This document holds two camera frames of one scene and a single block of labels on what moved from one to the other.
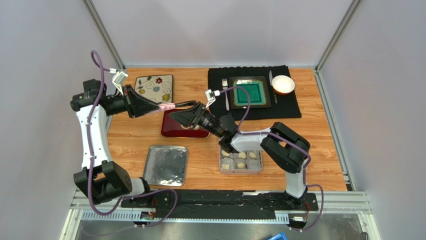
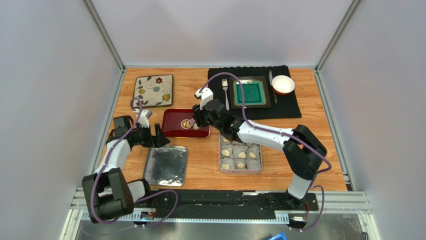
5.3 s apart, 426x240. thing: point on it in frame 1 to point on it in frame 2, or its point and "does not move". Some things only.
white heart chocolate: [242, 155] does not move
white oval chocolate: [225, 153] does not move
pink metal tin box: [240, 163] does not move
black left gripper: [136, 105] to [161, 140]
